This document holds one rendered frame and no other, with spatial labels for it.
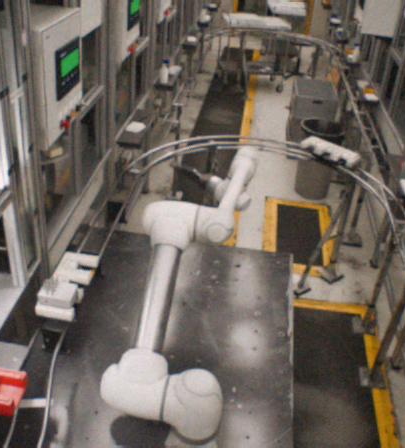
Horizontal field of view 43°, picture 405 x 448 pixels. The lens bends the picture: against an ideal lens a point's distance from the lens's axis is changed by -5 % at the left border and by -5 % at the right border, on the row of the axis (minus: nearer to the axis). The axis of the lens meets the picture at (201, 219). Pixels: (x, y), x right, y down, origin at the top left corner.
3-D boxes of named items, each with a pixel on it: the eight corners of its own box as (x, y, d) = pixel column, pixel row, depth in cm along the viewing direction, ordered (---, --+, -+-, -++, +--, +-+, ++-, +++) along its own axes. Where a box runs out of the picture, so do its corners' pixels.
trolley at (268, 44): (303, 73, 768) (313, 8, 716) (264, 70, 765) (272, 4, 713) (293, 58, 839) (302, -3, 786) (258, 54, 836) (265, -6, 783)
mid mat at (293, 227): (338, 279, 365) (338, 278, 364) (260, 269, 369) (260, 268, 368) (328, 205, 449) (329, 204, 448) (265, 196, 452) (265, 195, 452)
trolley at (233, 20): (221, 91, 666) (229, 16, 614) (212, 77, 712) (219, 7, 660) (287, 93, 684) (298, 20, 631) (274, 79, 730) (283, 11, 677)
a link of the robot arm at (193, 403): (216, 444, 167) (223, 403, 155) (161, 434, 169) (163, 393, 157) (222, 406, 180) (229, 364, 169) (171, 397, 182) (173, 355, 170)
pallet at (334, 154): (298, 154, 343) (301, 140, 337) (309, 148, 352) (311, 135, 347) (348, 175, 325) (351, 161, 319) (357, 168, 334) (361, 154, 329)
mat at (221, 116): (233, 262, 373) (233, 260, 373) (149, 250, 377) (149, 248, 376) (260, 49, 863) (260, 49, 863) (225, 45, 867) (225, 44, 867)
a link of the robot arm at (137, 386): (160, 421, 160) (91, 407, 162) (164, 422, 175) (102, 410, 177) (202, 197, 188) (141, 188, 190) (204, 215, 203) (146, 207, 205)
